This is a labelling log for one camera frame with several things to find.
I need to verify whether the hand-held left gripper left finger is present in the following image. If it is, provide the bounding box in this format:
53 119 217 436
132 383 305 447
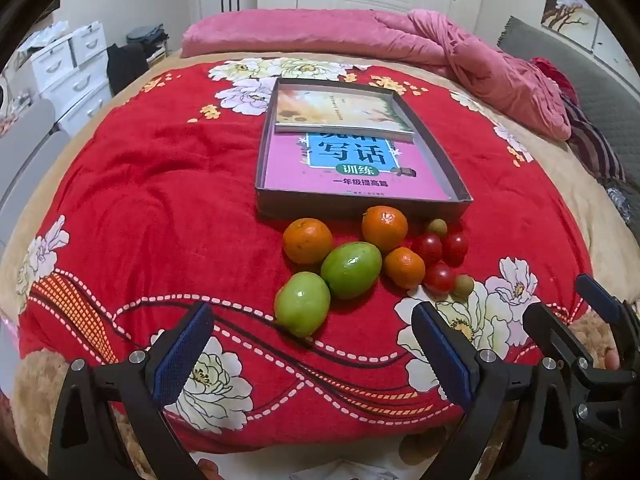
47 301 216 480

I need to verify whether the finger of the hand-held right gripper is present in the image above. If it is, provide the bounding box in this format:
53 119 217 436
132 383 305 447
523 302 608 391
575 274 640 361

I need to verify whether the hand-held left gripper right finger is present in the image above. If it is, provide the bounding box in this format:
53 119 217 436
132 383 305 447
411 301 583 480

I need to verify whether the red cherry tomato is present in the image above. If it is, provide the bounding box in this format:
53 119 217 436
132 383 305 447
424 263 457 296
411 233 444 267
442 231 470 267

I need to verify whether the small orange mandarin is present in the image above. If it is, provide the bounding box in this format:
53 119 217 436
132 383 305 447
382 246 427 290

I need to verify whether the dark green jujube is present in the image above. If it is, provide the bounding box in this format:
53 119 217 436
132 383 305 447
320 241 383 301

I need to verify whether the light green jujube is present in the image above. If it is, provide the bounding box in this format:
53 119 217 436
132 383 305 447
274 271 332 338

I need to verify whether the large orange mandarin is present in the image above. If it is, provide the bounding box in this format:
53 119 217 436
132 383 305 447
282 217 334 265

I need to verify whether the grey shallow cardboard box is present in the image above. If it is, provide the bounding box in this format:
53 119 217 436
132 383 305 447
255 77 474 223

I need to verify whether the grey patterned cloth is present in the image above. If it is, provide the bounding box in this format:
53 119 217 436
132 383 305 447
600 177 640 236

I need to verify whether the red floral blanket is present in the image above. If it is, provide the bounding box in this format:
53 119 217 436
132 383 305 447
15 57 593 433

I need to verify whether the striped pillow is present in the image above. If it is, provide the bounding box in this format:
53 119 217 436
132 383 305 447
560 95 626 181

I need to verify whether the pink workbook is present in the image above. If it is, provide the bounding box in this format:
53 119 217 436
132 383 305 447
264 130 458 201

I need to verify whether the grey padded headboard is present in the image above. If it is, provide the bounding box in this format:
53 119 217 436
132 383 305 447
497 16 640 186

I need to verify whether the red crumpled cloth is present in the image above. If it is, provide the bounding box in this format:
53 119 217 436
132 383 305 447
530 57 581 106

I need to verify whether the sunflower cover book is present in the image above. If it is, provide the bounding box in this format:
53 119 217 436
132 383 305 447
272 85 416 142

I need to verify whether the white drawer cabinet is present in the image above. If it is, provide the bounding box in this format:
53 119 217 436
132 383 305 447
10 20 113 136

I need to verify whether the pile of folded clothes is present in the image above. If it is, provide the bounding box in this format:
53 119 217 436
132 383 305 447
126 24 170 63

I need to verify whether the pink quilt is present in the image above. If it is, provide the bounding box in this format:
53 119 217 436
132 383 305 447
180 8 573 142

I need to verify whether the tree wall painting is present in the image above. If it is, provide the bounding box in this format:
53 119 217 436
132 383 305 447
541 0 601 53

